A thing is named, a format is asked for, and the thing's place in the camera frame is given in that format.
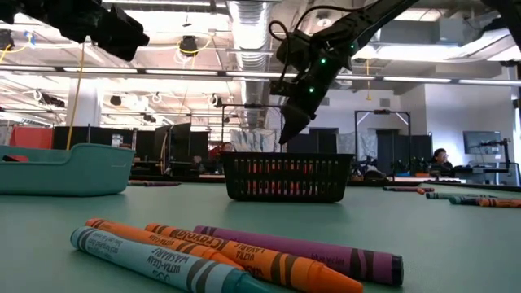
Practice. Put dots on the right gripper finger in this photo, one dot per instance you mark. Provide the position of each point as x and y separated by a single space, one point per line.
303 122
290 122

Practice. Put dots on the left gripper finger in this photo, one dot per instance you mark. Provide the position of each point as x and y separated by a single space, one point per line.
118 46
130 28

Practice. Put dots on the purple crayon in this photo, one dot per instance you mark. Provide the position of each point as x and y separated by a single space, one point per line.
325 252
163 183
403 189

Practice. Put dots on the teal crayon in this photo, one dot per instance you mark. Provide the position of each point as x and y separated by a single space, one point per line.
456 195
154 264
136 182
464 200

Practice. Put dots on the orange crayon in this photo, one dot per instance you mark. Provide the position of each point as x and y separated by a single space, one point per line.
134 236
500 203
285 268

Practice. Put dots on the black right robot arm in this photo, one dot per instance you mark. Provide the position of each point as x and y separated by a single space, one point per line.
366 20

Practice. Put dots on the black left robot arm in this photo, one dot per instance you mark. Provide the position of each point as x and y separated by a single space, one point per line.
12 8

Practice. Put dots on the black cabinet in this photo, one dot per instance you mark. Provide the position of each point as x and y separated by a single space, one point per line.
325 142

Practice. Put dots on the black plastic basket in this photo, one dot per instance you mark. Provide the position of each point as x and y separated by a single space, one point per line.
264 156

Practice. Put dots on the black ceiling speaker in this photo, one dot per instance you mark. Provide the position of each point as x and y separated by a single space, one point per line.
217 101
188 45
6 39
116 100

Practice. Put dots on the black partition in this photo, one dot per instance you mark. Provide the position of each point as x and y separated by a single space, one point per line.
97 136

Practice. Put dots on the black monitor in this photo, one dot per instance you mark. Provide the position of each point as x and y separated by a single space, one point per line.
177 140

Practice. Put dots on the red partition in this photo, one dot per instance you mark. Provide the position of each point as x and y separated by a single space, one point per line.
32 137

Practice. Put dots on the person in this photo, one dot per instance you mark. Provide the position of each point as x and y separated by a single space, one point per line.
440 156

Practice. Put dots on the black robot stand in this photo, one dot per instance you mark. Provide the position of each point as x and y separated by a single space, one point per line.
506 163

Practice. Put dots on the black metal rig frame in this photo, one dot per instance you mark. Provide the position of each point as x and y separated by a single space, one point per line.
252 106
382 111

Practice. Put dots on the wall monitor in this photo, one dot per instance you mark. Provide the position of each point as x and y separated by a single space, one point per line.
482 142

